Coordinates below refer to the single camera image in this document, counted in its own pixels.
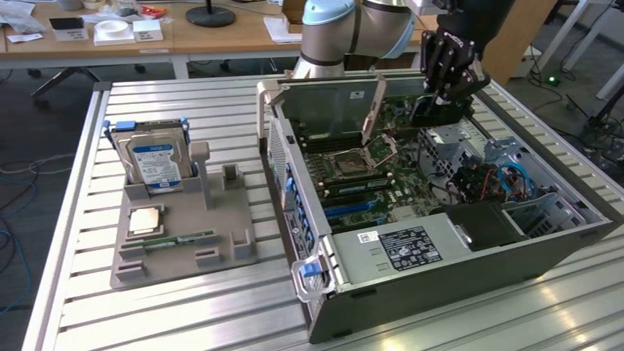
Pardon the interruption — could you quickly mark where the perforated metal disk bay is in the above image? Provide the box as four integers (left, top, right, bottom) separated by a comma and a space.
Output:
417, 105, 493, 175

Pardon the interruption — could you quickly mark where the red and white card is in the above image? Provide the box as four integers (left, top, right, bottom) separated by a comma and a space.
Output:
5, 32, 45, 44

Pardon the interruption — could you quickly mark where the silver CPU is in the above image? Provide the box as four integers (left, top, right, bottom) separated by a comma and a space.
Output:
126, 208, 161, 235

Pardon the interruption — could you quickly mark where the blue floor cable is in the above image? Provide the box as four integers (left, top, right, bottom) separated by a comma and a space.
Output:
0, 171, 38, 316

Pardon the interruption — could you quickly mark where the green graphics card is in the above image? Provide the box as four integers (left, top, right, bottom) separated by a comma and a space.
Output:
361, 70, 477, 147

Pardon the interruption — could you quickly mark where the wooden cabinet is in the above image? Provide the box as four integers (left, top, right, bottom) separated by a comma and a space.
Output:
426, 0, 559, 86

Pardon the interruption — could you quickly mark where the black and white box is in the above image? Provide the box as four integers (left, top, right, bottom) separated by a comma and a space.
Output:
47, 17, 90, 42

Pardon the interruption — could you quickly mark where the green motherboard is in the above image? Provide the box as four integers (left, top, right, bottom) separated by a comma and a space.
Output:
291, 122, 451, 235

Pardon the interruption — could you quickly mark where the CPU socket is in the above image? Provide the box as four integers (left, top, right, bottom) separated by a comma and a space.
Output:
327, 149, 378, 181

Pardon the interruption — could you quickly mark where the open grey PC case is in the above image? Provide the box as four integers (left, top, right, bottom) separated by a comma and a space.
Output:
255, 69, 615, 345

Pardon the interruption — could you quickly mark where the green RAM stick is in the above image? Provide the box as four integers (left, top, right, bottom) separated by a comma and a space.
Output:
325, 178, 393, 197
139, 231, 215, 250

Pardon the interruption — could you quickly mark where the silver socket cover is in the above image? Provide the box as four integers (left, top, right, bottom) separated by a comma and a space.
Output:
363, 132, 397, 173

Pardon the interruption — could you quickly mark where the white tape roll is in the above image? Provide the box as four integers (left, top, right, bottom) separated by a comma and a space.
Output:
95, 20, 126, 36

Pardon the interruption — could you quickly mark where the white paper stack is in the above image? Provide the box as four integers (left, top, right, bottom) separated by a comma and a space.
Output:
262, 16, 303, 45

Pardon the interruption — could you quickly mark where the white desk frame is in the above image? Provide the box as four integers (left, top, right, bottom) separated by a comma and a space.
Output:
530, 0, 624, 100

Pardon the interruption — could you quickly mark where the silver drive bracket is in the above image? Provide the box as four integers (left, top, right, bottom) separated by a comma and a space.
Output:
482, 135, 526, 173

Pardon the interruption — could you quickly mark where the grey parts rack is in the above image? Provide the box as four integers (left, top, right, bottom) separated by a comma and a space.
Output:
109, 141, 259, 292

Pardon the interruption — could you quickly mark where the blue expansion slot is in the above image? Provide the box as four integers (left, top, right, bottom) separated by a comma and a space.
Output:
323, 199, 382, 217

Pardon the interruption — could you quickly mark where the black chair base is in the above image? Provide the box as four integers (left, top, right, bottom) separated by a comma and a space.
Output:
26, 64, 146, 107

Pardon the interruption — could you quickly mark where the grey power supply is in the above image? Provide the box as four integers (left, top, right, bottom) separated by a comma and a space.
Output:
318, 211, 477, 290

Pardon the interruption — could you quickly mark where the blue wire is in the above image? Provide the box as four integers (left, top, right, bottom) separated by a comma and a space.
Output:
498, 160, 537, 202

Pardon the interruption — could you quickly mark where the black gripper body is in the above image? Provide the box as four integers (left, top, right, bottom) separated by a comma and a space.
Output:
431, 0, 518, 65

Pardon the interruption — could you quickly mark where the white flat box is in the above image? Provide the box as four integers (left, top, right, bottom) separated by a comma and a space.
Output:
91, 28, 137, 48

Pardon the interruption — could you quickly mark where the blue case latch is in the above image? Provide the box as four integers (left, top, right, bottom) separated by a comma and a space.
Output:
301, 261, 326, 281

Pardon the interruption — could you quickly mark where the clear plastic bag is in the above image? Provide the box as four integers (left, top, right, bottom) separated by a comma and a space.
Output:
0, 0, 49, 34

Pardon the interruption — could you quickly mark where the white cube box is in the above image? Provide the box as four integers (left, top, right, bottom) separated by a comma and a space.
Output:
131, 19, 165, 43

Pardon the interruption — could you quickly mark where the white box with red button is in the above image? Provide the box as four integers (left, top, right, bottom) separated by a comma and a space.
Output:
514, 45, 542, 80

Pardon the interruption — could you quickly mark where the hard disk with blue rails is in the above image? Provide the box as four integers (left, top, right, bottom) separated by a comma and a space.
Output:
101, 117, 191, 195

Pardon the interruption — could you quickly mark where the black lamp base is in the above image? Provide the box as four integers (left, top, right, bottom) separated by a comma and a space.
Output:
183, 0, 238, 28

